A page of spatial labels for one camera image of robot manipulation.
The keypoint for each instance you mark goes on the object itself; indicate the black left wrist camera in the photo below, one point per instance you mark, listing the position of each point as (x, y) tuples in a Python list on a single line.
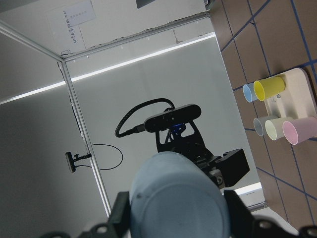
[(165, 120)]

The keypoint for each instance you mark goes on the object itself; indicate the yellow cup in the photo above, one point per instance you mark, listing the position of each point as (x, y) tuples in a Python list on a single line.
[(269, 87)]

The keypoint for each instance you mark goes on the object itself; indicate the cream cup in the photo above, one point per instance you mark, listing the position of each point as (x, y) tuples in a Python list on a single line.
[(274, 127)]

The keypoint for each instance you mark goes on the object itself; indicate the black webcam on frame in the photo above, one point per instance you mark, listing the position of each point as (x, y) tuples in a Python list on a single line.
[(72, 159)]

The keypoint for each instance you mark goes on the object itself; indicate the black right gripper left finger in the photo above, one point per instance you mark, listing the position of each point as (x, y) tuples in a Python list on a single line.
[(118, 223)]

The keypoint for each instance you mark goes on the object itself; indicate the grey cup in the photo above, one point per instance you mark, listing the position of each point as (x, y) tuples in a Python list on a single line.
[(259, 124)]

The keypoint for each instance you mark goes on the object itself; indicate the white rabbit tray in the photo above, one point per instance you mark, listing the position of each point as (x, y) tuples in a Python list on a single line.
[(297, 100)]

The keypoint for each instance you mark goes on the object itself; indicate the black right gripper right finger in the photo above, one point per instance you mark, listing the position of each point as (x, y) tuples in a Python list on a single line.
[(244, 225)]

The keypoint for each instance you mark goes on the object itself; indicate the light blue cup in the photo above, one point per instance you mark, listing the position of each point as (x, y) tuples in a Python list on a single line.
[(249, 93)]

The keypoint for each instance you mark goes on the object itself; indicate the blue ikea cup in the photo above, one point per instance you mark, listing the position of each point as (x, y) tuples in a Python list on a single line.
[(171, 197)]

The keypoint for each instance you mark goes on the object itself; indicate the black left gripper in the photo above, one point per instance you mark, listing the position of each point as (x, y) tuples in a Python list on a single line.
[(224, 171)]

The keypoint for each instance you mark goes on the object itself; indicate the pink cup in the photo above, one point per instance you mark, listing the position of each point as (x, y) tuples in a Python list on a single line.
[(299, 130)]

